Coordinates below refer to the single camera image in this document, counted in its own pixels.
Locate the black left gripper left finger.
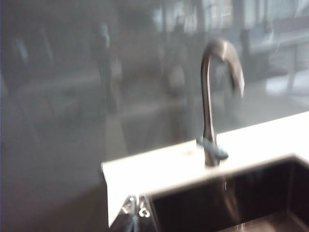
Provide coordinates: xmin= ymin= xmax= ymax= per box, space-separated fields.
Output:
xmin=112 ymin=194 xmax=137 ymax=232

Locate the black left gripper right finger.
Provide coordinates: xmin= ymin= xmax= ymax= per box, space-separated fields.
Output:
xmin=136 ymin=195 xmax=159 ymax=232

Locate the grey faucet lever handle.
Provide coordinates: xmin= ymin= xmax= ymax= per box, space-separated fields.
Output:
xmin=195 ymin=137 xmax=229 ymax=160

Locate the dark steel sink basin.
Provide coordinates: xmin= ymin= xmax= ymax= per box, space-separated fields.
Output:
xmin=144 ymin=154 xmax=309 ymax=232

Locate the steel gooseneck faucet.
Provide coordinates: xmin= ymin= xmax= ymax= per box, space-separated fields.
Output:
xmin=199 ymin=37 xmax=246 ymax=168

